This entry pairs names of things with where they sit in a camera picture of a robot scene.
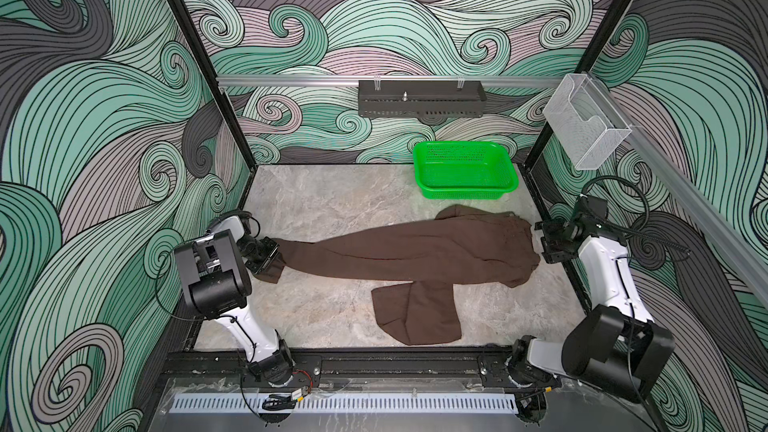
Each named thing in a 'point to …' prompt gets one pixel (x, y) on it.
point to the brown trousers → (422, 264)
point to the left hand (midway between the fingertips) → (281, 259)
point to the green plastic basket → (464, 170)
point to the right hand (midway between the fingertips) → (540, 234)
